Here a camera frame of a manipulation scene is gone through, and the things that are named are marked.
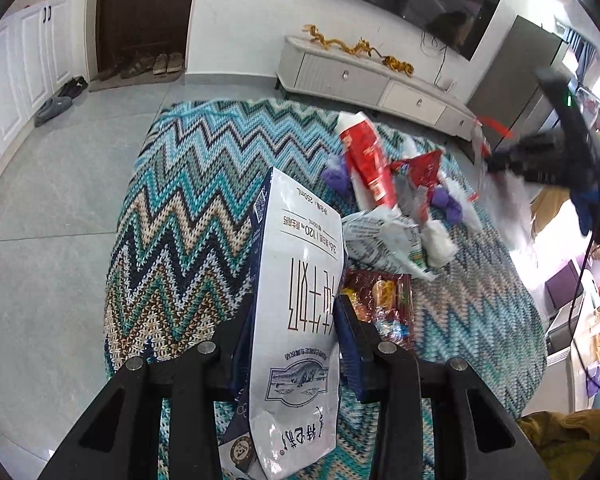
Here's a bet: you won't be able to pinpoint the golden tiger ornament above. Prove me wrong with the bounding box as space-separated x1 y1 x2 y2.
382 55 415 77

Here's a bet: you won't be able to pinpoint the white shoe cabinet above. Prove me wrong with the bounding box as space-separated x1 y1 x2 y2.
0 0 101 186

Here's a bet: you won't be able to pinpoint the person's olive clothing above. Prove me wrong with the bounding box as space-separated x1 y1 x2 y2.
517 410 600 480

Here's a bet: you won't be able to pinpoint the zigzag knitted blanket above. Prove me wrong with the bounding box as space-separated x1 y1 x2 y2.
102 97 548 480

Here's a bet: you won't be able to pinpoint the black shoes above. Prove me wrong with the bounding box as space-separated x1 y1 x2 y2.
60 76 88 98

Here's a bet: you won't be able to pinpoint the brown sandal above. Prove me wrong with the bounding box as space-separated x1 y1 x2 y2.
121 55 155 79

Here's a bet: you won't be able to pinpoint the red and white tube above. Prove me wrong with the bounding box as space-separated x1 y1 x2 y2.
336 111 398 211

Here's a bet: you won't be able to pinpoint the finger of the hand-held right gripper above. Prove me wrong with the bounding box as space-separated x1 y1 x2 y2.
495 160 531 181
486 142 523 166

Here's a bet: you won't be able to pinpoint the white printed plastic bag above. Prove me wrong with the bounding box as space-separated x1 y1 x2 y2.
341 210 438 282

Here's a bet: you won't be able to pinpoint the grey slipper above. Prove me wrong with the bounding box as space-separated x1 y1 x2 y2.
34 96 73 127

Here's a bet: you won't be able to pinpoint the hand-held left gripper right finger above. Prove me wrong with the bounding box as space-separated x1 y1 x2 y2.
332 294 551 480

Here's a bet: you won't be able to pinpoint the blue curtain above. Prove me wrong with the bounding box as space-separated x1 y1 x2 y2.
562 25 596 81

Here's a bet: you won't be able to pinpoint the brown doormat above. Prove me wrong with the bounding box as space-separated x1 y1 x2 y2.
89 67 186 92

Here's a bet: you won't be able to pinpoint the grey refrigerator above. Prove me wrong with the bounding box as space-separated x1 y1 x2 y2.
467 15 571 136

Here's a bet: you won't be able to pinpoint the purple box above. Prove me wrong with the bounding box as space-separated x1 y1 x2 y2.
545 260 581 311

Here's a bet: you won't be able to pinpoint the silver foil wrapper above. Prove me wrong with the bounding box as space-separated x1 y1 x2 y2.
394 175 433 222

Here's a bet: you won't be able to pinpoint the white crumpled wrapper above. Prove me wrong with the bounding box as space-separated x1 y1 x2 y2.
422 220 458 267

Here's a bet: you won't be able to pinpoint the television cables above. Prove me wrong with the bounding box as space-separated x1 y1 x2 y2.
420 30 456 88

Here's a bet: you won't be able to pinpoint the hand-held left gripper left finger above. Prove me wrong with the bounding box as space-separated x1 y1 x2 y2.
37 292 256 480

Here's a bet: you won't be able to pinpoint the golden dragon ornament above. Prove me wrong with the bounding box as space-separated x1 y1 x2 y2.
302 24 383 58

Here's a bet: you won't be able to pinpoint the grey white television cabinet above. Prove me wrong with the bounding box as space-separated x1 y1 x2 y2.
276 35 481 143

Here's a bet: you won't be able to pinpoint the person's right hand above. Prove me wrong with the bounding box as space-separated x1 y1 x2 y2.
574 184 600 236

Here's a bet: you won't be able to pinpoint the purple wrapper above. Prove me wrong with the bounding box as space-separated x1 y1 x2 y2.
321 155 353 196
430 185 463 223

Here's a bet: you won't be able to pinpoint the dark brown door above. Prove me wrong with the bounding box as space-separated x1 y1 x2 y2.
96 0 201 81

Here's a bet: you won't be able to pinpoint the white blue milk carton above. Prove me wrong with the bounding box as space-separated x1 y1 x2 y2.
219 167 348 480

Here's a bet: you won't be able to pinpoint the red snack wrapper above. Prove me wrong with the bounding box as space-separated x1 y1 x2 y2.
387 149 443 196

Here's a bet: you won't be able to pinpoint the clear plastic bag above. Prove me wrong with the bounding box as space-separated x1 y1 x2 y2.
447 112 536 256

